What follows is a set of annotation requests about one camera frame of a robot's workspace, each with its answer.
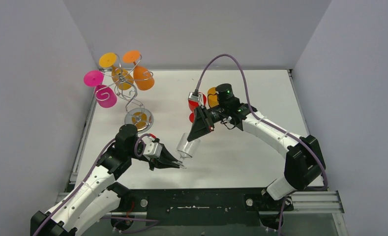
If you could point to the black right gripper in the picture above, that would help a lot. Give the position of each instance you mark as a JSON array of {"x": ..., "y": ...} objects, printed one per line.
[{"x": 203, "y": 124}]

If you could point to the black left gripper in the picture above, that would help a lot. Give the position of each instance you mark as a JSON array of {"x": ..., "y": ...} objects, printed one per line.
[{"x": 158, "y": 160}]

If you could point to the red wine glass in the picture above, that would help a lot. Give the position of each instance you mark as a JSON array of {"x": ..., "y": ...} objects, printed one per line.
[{"x": 193, "y": 104}]

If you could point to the clear wine glass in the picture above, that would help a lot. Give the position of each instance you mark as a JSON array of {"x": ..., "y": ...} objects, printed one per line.
[{"x": 186, "y": 149}]

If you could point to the yellow wine glass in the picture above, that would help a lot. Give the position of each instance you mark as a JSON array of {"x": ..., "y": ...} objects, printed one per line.
[
  {"x": 120, "y": 76},
  {"x": 212, "y": 97}
]

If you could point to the pink wine glass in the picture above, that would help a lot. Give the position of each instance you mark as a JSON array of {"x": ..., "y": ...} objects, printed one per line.
[{"x": 104, "y": 95}]

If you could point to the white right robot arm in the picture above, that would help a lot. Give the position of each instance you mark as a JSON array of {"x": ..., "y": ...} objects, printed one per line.
[{"x": 303, "y": 158}]

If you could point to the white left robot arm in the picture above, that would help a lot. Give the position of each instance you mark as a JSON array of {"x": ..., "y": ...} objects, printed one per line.
[{"x": 100, "y": 192}]

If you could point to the chrome wine glass rack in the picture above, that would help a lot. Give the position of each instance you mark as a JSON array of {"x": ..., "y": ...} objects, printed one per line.
[{"x": 135, "y": 111}]

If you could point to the orange wine glass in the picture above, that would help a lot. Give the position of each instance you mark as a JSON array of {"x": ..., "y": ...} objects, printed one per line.
[{"x": 142, "y": 77}]

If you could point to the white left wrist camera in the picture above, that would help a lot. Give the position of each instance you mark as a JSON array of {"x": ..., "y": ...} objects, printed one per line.
[{"x": 152, "y": 149}]

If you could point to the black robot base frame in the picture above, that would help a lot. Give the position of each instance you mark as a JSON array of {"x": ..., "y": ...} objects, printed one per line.
[{"x": 204, "y": 207}]

